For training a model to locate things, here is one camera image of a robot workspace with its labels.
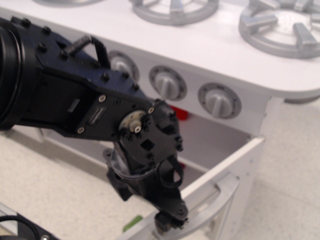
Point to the grey right stove burner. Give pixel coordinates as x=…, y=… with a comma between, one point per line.
x=284, y=28

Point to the white toy kitchen unit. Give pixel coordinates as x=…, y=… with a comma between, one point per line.
x=209, y=51

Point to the red toy lower item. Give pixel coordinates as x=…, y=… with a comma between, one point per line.
x=182, y=165

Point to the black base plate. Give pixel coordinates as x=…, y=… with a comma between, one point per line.
x=27, y=230

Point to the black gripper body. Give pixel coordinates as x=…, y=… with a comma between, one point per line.
x=158, y=184

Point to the grey oven knob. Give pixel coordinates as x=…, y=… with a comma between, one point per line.
x=220, y=101
x=168, y=83
x=119, y=61

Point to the green toy bell pepper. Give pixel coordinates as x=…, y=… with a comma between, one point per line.
x=131, y=223

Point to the red toy upper item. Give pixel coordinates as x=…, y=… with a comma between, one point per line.
x=181, y=114

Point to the grey right oven knob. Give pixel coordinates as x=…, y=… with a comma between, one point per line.
x=220, y=101

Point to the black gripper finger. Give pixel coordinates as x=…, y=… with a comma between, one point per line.
x=163, y=222

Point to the white toy oven door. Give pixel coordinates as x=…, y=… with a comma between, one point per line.
x=243, y=164

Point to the grey middle oven knob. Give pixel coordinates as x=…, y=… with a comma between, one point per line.
x=168, y=83

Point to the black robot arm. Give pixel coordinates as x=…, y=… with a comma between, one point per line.
x=48, y=82

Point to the aluminium frame rail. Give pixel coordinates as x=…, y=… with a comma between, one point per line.
x=8, y=227

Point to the red toy item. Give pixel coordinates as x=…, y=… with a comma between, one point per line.
x=182, y=165
x=181, y=114

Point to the grey left oven knob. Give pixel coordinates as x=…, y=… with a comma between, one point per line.
x=119, y=61

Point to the grey middle stove burner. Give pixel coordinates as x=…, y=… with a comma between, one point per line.
x=174, y=12

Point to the grey stove burner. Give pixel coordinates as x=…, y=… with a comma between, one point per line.
x=284, y=28
x=174, y=12

